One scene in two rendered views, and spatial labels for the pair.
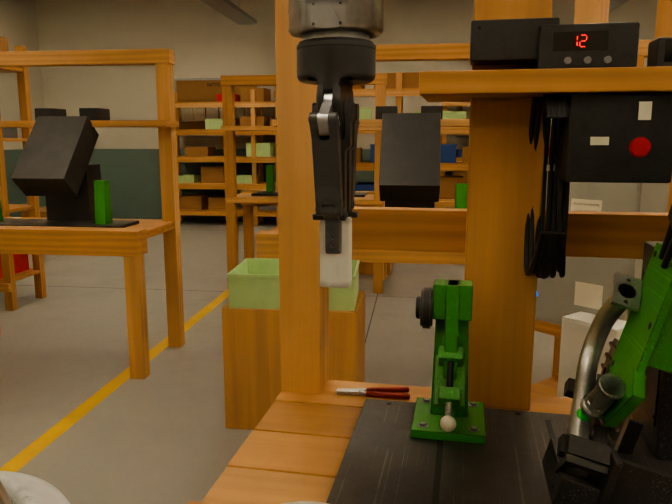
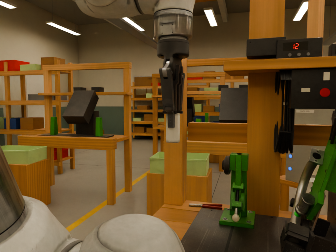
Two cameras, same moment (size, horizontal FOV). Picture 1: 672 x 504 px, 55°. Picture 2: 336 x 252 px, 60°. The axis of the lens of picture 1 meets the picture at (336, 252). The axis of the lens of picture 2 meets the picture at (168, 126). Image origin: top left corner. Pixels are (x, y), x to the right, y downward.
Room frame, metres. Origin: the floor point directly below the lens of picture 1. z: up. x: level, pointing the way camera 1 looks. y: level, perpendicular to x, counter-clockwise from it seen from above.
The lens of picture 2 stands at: (-0.06, -0.08, 1.37)
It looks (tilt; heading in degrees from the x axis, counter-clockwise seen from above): 4 degrees down; 7
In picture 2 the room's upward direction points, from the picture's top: straight up
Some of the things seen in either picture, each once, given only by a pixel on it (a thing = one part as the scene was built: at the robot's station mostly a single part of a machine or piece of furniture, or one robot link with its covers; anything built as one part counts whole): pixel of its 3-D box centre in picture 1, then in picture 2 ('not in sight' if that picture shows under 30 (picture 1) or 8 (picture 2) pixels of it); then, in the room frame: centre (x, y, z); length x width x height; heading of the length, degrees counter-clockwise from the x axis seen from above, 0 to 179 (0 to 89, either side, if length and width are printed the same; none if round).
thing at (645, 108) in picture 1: (613, 138); (313, 89); (1.15, -0.49, 1.42); 0.17 x 0.12 x 0.15; 79
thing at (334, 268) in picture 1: (335, 252); (172, 128); (0.63, 0.00, 1.31); 0.03 x 0.01 x 0.07; 79
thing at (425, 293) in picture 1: (424, 307); (226, 165); (1.13, -0.16, 1.12); 0.07 x 0.03 x 0.08; 169
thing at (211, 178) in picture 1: (257, 157); (168, 110); (10.69, 1.31, 1.11); 3.01 x 0.54 x 2.23; 83
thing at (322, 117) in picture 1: (328, 107); (168, 66); (0.59, 0.01, 1.45); 0.05 x 0.02 x 0.05; 169
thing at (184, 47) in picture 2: (336, 90); (173, 60); (0.63, 0.00, 1.47); 0.08 x 0.07 x 0.09; 169
